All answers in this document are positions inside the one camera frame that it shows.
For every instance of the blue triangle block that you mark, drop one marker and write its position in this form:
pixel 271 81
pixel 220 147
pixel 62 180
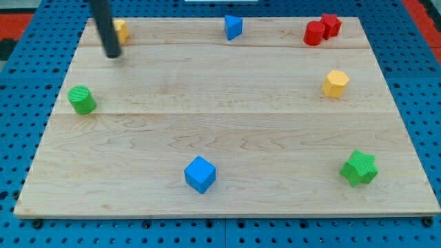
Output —
pixel 233 27

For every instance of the yellow heart block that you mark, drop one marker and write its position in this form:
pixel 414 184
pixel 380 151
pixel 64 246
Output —
pixel 121 29

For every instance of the light wooden board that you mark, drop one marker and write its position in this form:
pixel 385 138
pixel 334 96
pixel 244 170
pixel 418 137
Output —
pixel 253 107

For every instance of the blue cube block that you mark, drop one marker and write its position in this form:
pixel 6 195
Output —
pixel 200 174

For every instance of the yellow hexagon block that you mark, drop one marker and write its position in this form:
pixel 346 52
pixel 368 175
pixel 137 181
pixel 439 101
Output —
pixel 335 84

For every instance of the red cylinder block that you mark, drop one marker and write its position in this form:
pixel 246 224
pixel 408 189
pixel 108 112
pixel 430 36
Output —
pixel 314 33

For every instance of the green cylinder block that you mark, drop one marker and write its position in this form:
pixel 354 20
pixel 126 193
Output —
pixel 81 99

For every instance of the green star block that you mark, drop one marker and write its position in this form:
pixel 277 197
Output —
pixel 359 168

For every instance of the red star block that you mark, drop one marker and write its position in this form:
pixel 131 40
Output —
pixel 332 25

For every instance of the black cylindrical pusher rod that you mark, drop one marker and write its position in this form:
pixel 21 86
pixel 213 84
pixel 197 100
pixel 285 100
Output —
pixel 102 15

